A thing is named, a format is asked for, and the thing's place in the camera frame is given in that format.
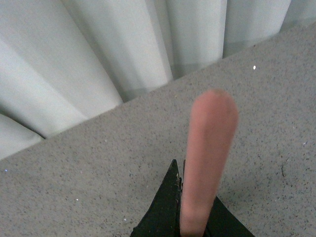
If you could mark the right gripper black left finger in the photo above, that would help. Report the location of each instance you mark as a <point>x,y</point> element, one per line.
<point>162,217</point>

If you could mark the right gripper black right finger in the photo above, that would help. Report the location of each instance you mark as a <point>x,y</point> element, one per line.
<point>221,222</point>

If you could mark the white pleated curtain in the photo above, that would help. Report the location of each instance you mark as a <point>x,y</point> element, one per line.
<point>65,61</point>

